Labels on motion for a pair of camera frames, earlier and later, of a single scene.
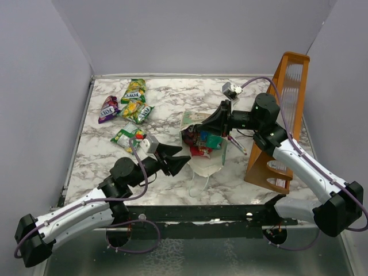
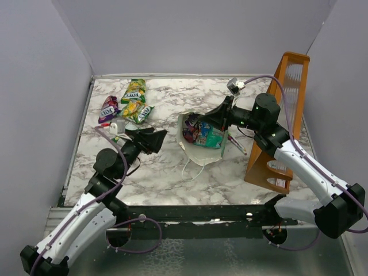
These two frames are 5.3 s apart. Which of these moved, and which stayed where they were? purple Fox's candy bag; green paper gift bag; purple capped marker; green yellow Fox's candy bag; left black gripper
Moved: green paper gift bag; left black gripper
Stayed: purple Fox's candy bag; purple capped marker; green yellow Fox's candy bag
